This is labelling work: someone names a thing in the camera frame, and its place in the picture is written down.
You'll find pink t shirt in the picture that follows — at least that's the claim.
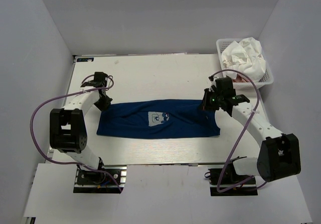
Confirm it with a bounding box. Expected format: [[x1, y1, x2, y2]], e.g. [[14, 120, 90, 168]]
[[232, 75, 250, 83]]

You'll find blue t shirt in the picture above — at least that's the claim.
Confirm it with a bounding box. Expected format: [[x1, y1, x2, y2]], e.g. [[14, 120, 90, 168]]
[[96, 99, 220, 139]]

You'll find white t shirt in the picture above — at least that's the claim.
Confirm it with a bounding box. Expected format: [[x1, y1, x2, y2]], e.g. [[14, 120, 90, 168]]
[[221, 37, 266, 82]]

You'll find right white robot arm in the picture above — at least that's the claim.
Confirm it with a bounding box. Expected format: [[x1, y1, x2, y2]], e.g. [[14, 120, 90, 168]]
[[201, 77, 301, 183]]

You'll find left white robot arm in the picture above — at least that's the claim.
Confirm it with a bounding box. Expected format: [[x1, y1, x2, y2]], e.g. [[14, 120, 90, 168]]
[[50, 72, 112, 183]]

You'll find blue table label sticker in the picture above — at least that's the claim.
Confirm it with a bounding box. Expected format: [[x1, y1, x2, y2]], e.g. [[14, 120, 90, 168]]
[[76, 57, 94, 62]]

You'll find white plastic basket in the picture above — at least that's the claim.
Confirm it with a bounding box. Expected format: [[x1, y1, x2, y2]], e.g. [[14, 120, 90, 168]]
[[216, 38, 273, 88]]

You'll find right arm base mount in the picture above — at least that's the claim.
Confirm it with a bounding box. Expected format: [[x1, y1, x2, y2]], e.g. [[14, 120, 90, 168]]
[[204, 167, 258, 197]]

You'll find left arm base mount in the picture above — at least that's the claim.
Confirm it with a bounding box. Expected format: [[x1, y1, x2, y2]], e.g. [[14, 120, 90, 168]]
[[73, 166, 127, 194]]

